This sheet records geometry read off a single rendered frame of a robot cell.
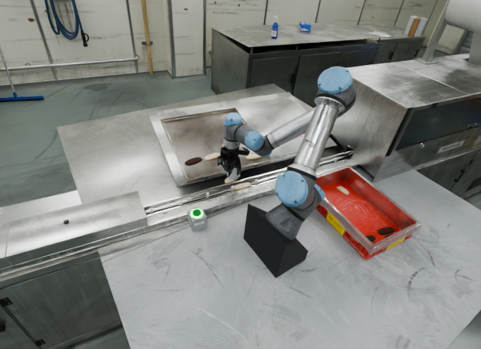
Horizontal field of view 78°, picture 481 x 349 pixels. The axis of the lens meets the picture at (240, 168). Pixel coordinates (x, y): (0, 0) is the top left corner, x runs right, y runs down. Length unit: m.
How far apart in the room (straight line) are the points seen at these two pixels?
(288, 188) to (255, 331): 0.51
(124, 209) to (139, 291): 0.35
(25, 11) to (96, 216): 3.73
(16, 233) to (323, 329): 1.21
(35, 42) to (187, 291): 4.19
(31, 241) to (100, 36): 3.81
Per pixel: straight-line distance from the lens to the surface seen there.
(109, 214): 1.39
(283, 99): 2.22
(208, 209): 1.43
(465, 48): 8.64
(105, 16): 4.82
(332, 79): 1.14
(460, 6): 2.26
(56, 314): 1.75
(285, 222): 1.18
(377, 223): 1.64
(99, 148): 1.96
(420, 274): 1.54
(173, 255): 1.32
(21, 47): 4.94
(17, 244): 1.42
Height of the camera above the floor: 1.90
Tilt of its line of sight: 39 degrees down
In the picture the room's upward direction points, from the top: 6 degrees clockwise
